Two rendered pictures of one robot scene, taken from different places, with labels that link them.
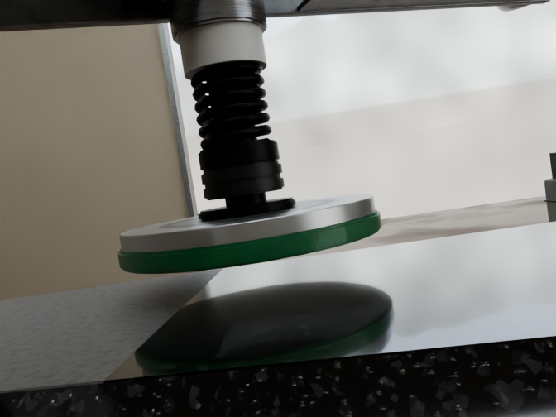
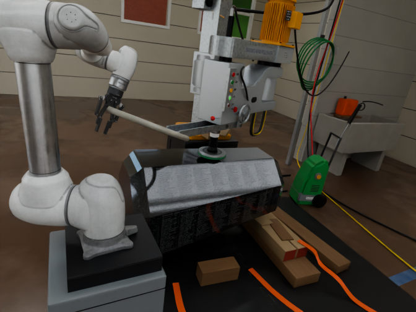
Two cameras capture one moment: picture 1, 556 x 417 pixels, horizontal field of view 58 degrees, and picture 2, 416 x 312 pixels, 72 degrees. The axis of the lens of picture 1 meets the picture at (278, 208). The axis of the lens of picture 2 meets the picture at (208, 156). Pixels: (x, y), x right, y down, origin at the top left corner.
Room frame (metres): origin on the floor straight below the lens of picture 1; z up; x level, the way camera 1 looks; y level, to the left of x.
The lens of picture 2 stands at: (2.15, -1.12, 1.63)
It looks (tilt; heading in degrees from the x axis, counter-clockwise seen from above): 21 degrees down; 147
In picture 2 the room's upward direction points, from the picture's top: 8 degrees clockwise
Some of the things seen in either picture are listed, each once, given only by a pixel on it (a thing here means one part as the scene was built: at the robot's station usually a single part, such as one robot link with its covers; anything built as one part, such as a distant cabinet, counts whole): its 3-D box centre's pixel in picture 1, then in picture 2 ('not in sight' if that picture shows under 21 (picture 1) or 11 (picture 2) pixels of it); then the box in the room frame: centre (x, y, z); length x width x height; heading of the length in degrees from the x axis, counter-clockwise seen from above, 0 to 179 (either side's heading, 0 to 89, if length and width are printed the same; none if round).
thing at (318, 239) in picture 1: (249, 224); (212, 151); (0.43, 0.03, 0.87); 0.22 x 0.22 x 0.04
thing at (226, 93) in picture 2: not in sight; (229, 90); (0.56, 0.00, 1.37); 0.08 x 0.03 x 0.28; 112
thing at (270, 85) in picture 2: not in sight; (264, 87); (0.19, 0.64, 1.34); 0.19 x 0.19 x 0.20
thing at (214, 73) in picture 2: not in sight; (226, 93); (0.40, 0.10, 1.32); 0.36 x 0.22 x 0.45; 112
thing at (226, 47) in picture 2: not in sight; (252, 52); (0.30, 0.35, 1.62); 0.96 x 0.25 x 0.17; 112
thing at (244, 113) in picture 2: not in sight; (240, 112); (0.50, 0.18, 1.20); 0.15 x 0.10 x 0.15; 112
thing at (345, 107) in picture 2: not in sight; (348, 106); (-0.66, 3.27, 0.99); 0.50 x 0.22 x 0.33; 86
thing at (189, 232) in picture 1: (248, 219); (212, 151); (0.43, 0.03, 0.87); 0.21 x 0.21 x 0.01
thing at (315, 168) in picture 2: not in sight; (314, 168); (0.17, 1.67, 0.43); 0.35 x 0.35 x 0.87; 68
